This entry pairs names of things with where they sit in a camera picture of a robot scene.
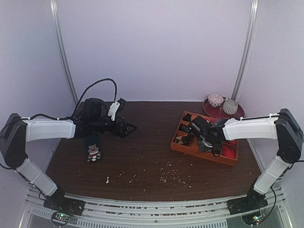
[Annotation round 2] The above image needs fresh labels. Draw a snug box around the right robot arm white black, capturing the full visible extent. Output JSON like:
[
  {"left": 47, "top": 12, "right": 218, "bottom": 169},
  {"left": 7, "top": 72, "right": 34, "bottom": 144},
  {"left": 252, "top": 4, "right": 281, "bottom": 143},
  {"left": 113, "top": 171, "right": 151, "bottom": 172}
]
[{"left": 188, "top": 108, "right": 304, "bottom": 210}]

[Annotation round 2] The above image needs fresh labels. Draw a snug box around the red round plate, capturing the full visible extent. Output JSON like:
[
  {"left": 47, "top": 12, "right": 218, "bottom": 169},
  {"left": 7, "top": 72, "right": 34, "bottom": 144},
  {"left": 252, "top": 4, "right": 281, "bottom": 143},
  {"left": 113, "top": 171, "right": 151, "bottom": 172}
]
[{"left": 202, "top": 99, "right": 245, "bottom": 119}]

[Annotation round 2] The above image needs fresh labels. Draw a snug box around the grey striped cup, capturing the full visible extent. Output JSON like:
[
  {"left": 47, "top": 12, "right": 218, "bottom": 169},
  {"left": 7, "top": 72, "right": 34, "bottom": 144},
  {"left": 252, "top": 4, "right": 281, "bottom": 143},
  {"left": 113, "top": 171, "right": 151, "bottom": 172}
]
[{"left": 223, "top": 98, "right": 238, "bottom": 115}]

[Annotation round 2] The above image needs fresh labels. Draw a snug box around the wooden compartment tray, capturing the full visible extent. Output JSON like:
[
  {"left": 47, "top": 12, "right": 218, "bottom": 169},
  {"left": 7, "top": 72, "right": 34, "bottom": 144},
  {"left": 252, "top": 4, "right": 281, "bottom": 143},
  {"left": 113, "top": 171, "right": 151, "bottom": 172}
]
[{"left": 170, "top": 111, "right": 238, "bottom": 166}]

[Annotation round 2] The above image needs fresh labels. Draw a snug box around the aluminium front rail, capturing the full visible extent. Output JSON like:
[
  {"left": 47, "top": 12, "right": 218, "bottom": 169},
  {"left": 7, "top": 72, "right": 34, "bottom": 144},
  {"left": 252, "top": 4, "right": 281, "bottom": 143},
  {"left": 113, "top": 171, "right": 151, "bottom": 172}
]
[{"left": 20, "top": 186, "right": 293, "bottom": 228}]

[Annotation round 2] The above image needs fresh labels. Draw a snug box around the argyle patterned sock in tray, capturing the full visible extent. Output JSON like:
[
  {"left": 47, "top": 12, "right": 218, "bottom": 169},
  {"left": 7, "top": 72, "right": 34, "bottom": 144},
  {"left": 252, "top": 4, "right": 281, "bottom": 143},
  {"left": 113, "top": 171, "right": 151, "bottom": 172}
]
[{"left": 174, "top": 135, "right": 192, "bottom": 146}]

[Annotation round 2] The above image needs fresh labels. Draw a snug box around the right aluminium frame post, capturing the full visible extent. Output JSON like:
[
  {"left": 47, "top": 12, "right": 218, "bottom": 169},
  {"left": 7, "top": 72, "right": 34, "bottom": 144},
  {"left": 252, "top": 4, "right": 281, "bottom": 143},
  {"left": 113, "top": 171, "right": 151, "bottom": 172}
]
[{"left": 231, "top": 0, "right": 259, "bottom": 101}]

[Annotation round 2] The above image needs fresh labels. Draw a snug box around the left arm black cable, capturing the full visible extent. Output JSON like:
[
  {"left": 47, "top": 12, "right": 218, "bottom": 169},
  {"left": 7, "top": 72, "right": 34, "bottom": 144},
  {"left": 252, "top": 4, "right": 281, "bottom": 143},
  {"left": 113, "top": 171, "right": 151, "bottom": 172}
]
[{"left": 73, "top": 78, "right": 119, "bottom": 114}]

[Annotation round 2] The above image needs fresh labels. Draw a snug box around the white dotted bowl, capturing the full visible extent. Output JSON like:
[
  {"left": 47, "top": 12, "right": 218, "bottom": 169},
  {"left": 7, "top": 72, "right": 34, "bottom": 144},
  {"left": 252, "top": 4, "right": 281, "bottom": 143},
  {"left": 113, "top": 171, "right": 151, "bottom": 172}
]
[{"left": 208, "top": 94, "right": 224, "bottom": 107}]

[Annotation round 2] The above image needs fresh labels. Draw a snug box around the black sock in tray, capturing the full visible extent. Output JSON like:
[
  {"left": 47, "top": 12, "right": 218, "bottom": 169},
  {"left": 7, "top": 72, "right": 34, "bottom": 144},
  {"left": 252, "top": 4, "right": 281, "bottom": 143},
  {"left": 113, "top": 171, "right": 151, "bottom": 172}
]
[{"left": 183, "top": 113, "right": 192, "bottom": 122}]

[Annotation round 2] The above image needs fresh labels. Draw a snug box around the left aluminium frame post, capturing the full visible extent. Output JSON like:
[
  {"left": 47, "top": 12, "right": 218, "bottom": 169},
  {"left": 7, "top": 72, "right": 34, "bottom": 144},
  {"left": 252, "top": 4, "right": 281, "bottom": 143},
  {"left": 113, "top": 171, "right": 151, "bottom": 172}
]
[{"left": 50, "top": 0, "right": 78, "bottom": 104}]

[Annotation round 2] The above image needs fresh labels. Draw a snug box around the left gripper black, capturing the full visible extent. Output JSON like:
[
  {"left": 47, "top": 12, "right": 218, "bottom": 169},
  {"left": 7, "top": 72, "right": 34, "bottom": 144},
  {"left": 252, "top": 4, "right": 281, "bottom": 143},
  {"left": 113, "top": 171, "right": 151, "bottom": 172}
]
[{"left": 90, "top": 114, "right": 137, "bottom": 138}]

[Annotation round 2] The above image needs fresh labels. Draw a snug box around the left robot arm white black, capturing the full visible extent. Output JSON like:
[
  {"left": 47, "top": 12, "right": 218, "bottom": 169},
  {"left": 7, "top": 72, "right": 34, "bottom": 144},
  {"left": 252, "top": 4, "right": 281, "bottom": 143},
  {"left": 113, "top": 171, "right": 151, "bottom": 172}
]
[{"left": 0, "top": 98, "right": 137, "bottom": 211}]

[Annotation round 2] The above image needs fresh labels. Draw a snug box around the black white striped sock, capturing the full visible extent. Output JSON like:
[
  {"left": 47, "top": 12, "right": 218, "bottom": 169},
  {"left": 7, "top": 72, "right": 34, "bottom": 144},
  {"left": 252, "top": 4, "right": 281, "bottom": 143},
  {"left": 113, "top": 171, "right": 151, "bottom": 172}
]
[{"left": 179, "top": 124, "right": 190, "bottom": 133}]

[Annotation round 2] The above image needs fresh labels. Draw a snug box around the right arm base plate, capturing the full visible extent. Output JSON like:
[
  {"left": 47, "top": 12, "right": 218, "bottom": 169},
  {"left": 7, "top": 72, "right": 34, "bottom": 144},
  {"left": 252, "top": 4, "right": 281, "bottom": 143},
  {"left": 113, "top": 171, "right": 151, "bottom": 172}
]
[{"left": 227, "top": 196, "right": 268, "bottom": 215}]

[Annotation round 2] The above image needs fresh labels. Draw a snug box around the dark teal patterned sock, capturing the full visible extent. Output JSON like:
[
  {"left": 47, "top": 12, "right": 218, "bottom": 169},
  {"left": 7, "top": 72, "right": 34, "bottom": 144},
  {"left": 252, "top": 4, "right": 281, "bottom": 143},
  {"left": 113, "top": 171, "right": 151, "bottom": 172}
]
[{"left": 84, "top": 135, "right": 103, "bottom": 162}]

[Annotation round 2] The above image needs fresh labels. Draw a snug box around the aluminium frame post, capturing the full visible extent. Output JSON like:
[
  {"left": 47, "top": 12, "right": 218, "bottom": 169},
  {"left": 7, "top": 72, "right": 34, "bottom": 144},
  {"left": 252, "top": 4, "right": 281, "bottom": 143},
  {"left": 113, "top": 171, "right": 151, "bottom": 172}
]
[
  {"left": 50, "top": 0, "right": 78, "bottom": 104},
  {"left": 231, "top": 0, "right": 259, "bottom": 101}
]

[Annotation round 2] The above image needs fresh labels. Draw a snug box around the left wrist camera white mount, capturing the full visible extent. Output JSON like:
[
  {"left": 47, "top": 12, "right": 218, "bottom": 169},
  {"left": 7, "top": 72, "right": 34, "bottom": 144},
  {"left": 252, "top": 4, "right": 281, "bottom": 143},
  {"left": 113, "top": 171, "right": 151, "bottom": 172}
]
[{"left": 107, "top": 102, "right": 120, "bottom": 121}]

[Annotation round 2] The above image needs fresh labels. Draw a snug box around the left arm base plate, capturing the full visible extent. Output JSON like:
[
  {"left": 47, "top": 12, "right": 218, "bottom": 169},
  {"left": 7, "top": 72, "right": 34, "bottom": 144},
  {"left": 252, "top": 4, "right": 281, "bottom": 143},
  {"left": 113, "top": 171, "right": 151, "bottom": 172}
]
[{"left": 43, "top": 198, "right": 85, "bottom": 216}]

